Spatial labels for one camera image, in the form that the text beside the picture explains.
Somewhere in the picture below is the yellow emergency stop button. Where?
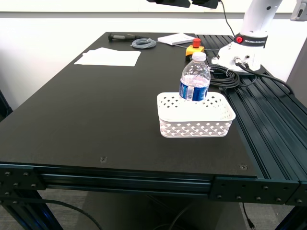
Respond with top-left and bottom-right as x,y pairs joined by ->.
185,38 -> 205,62

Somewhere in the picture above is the black floor cable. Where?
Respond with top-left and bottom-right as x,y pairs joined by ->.
35,199 -> 104,230

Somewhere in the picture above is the black handled tool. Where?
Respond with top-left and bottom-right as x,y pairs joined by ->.
107,33 -> 147,42

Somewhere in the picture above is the grey coiled cable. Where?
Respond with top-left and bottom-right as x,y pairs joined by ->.
130,38 -> 157,49

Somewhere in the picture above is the black aluminium table frame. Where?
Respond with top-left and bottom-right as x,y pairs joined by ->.
0,34 -> 307,230

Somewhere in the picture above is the black cable with plug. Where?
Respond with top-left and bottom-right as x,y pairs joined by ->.
241,202 -> 255,230

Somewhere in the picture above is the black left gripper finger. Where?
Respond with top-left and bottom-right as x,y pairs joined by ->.
146,0 -> 191,8

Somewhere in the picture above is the white woven plastic basket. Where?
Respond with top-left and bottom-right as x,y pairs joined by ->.
156,92 -> 236,139

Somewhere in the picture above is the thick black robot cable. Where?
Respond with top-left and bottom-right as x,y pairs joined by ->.
234,57 -> 295,94

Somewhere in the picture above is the clear plastic water bottle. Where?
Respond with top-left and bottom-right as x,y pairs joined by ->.
178,51 -> 212,103

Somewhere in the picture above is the black coiled cable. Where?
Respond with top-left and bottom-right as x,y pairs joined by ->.
207,64 -> 240,89

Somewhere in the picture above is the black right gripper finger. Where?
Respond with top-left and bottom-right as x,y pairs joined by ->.
191,0 -> 220,9

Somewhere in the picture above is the white booklet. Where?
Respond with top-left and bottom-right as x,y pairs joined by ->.
157,33 -> 198,46

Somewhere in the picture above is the black wall cable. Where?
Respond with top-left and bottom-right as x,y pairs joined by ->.
218,0 -> 237,38

